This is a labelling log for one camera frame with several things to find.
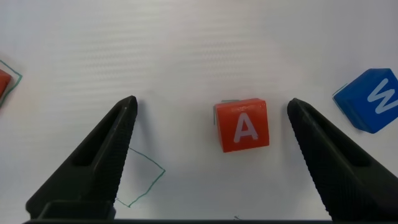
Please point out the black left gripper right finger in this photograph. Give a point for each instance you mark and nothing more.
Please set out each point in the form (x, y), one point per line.
(348, 180)

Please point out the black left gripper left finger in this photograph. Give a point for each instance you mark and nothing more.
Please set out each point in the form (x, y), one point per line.
(93, 168)

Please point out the orange letter A block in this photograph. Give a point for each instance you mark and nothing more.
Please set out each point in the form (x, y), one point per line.
(242, 127)

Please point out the orange letter B block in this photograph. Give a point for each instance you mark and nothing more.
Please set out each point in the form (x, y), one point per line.
(3, 84)

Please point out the blue letter W block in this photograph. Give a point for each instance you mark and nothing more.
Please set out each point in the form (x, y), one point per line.
(367, 99)

